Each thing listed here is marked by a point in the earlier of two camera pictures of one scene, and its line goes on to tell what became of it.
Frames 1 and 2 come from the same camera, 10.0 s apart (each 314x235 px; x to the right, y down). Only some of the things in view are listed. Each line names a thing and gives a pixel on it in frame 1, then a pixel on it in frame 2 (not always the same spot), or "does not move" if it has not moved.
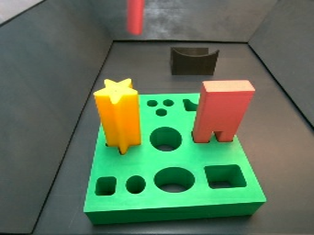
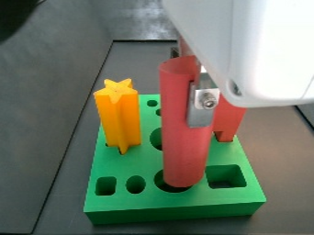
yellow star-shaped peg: x=117 y=103 does not move
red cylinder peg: x=135 y=16 to x=184 y=145
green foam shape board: x=170 y=178 does not move
